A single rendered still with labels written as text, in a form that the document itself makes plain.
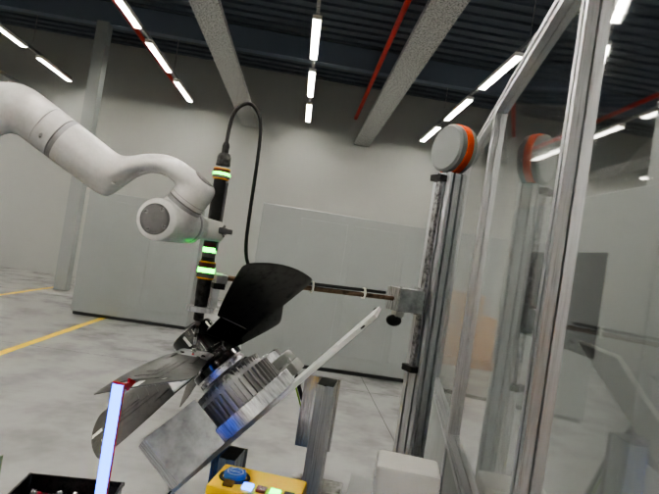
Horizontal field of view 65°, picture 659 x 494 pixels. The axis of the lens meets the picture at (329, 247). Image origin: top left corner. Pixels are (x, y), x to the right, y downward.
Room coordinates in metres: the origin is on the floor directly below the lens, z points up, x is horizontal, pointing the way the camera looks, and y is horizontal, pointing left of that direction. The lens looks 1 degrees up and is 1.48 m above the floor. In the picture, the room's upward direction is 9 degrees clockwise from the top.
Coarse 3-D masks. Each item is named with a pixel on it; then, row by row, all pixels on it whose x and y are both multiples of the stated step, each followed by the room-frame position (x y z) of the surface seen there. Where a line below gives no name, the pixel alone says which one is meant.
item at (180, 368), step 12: (156, 360) 1.25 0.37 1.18; (168, 360) 1.24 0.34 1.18; (180, 360) 1.25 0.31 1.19; (192, 360) 1.25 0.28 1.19; (204, 360) 1.28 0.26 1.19; (132, 372) 1.18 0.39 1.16; (144, 372) 1.16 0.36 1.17; (156, 372) 1.14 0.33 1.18; (168, 372) 1.15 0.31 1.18; (180, 372) 1.14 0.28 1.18; (192, 372) 1.15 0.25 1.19; (108, 384) 1.14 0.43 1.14; (144, 384) 1.07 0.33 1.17
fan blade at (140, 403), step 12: (156, 384) 1.39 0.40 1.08; (168, 384) 1.37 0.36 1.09; (132, 396) 1.39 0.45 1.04; (144, 396) 1.37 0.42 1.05; (156, 396) 1.36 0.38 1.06; (168, 396) 1.35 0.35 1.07; (108, 408) 1.43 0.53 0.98; (132, 408) 1.36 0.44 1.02; (144, 408) 1.34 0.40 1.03; (156, 408) 1.33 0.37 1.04; (96, 420) 1.42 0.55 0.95; (120, 420) 1.34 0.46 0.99; (132, 420) 1.32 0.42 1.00; (144, 420) 1.31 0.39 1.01; (120, 432) 1.31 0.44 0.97; (96, 444) 1.31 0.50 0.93; (96, 456) 1.27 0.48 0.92
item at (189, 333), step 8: (208, 320) 1.42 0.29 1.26; (192, 328) 1.37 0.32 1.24; (200, 328) 1.38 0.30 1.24; (192, 336) 1.36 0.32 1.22; (200, 336) 1.37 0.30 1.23; (208, 336) 1.38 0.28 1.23; (176, 344) 1.38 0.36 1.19; (184, 344) 1.37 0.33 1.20; (192, 344) 1.36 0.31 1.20; (200, 344) 1.36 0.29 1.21; (208, 344) 1.37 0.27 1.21; (216, 344) 1.38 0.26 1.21; (224, 344) 1.43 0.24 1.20; (208, 352) 1.37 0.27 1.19; (216, 352) 1.38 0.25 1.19; (224, 352) 1.39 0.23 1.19; (232, 352) 1.38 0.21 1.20; (216, 360) 1.35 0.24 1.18; (224, 360) 1.35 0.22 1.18; (208, 368) 1.34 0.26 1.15; (216, 368) 1.34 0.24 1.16; (200, 376) 1.35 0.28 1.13; (200, 384) 1.39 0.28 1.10
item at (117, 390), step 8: (112, 392) 0.98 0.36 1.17; (120, 392) 0.97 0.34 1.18; (112, 400) 0.98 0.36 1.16; (120, 400) 0.97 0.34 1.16; (112, 408) 0.97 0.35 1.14; (112, 416) 0.97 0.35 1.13; (112, 424) 0.97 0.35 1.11; (112, 432) 0.97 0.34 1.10; (104, 440) 0.98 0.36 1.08; (112, 440) 0.97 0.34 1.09; (104, 448) 0.98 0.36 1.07; (112, 448) 0.97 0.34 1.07; (104, 456) 0.98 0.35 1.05; (104, 464) 0.97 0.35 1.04; (104, 472) 0.97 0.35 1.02; (104, 480) 0.97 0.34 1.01; (96, 488) 0.98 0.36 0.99; (104, 488) 0.97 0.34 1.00
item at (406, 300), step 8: (392, 288) 1.59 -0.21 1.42; (400, 288) 1.55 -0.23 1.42; (408, 288) 1.61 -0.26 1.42; (416, 288) 1.63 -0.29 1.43; (424, 288) 1.61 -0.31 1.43; (400, 296) 1.55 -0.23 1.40; (408, 296) 1.57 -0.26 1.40; (416, 296) 1.58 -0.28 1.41; (424, 296) 1.59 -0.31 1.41; (392, 304) 1.58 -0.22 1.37; (400, 304) 1.56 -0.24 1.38; (408, 304) 1.57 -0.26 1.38; (416, 304) 1.58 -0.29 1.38; (424, 304) 1.61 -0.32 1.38; (408, 312) 1.57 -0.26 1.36; (416, 312) 1.58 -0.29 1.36
